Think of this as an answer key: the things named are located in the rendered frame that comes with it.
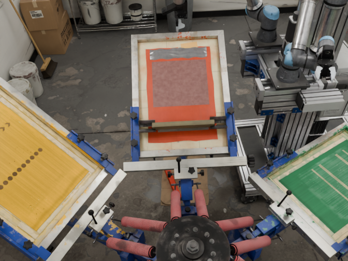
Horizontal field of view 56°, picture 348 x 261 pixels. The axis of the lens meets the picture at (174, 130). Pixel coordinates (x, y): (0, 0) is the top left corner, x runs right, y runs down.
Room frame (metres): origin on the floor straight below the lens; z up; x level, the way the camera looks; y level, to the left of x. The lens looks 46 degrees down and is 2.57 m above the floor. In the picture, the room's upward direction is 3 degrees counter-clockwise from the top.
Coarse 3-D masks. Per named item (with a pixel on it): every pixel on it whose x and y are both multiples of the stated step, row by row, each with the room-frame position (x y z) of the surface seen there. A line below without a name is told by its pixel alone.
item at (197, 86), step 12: (180, 60) 1.75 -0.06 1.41; (192, 60) 1.75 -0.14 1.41; (204, 60) 1.75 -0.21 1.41; (180, 72) 1.68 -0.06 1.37; (192, 72) 1.68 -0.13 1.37; (204, 72) 1.67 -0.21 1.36; (180, 84) 1.61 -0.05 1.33; (192, 84) 1.61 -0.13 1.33; (204, 84) 1.60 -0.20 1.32; (192, 96) 1.54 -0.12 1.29; (204, 96) 1.54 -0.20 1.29; (192, 108) 1.48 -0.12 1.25; (204, 108) 1.47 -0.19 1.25; (192, 120) 1.41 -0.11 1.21; (192, 132) 1.35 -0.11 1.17; (204, 132) 1.34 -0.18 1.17; (216, 132) 1.34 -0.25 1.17
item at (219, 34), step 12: (132, 36) 1.88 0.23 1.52; (144, 36) 1.87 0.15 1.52; (156, 36) 1.87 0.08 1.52; (168, 36) 1.87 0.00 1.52; (180, 36) 1.86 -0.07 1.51; (192, 36) 1.86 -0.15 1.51; (204, 36) 1.86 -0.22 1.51; (216, 36) 1.86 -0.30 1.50; (132, 48) 1.81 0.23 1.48; (132, 60) 1.74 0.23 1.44; (132, 72) 1.66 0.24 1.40; (132, 84) 1.60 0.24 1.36; (228, 84) 1.57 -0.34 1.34; (132, 96) 1.53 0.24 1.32; (228, 96) 1.50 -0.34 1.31; (144, 156) 1.21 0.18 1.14; (156, 156) 1.21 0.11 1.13; (168, 156) 1.22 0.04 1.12
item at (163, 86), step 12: (168, 48) 1.83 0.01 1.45; (156, 60) 1.76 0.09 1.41; (168, 60) 1.76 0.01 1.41; (156, 72) 1.69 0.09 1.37; (168, 72) 1.68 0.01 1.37; (156, 84) 1.62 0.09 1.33; (168, 84) 1.62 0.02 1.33; (156, 96) 1.55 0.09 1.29; (168, 96) 1.55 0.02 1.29; (180, 96) 1.54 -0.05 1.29; (156, 108) 1.49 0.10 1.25; (168, 108) 1.48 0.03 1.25; (180, 108) 1.48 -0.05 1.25; (156, 120) 1.42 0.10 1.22; (168, 120) 1.42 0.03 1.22; (180, 120) 1.41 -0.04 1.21; (156, 132) 1.36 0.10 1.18; (168, 132) 1.35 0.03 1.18; (180, 132) 1.35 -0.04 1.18
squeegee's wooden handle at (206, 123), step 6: (198, 120) 1.33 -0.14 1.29; (204, 120) 1.33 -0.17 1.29; (210, 120) 1.33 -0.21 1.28; (156, 126) 1.31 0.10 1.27; (162, 126) 1.31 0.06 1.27; (168, 126) 1.31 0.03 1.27; (174, 126) 1.31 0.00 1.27; (180, 126) 1.31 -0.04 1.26; (186, 126) 1.32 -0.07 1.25; (192, 126) 1.32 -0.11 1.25; (198, 126) 1.33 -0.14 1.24; (204, 126) 1.33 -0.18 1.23
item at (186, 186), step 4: (180, 180) 1.08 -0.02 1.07; (184, 180) 1.05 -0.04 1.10; (188, 180) 1.05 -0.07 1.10; (184, 184) 1.04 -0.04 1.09; (188, 184) 1.03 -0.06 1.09; (184, 188) 1.02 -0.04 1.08; (188, 188) 1.02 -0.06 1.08; (184, 192) 1.00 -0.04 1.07; (188, 192) 1.00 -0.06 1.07; (184, 196) 0.98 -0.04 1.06; (188, 196) 0.98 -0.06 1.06; (192, 196) 0.98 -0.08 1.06
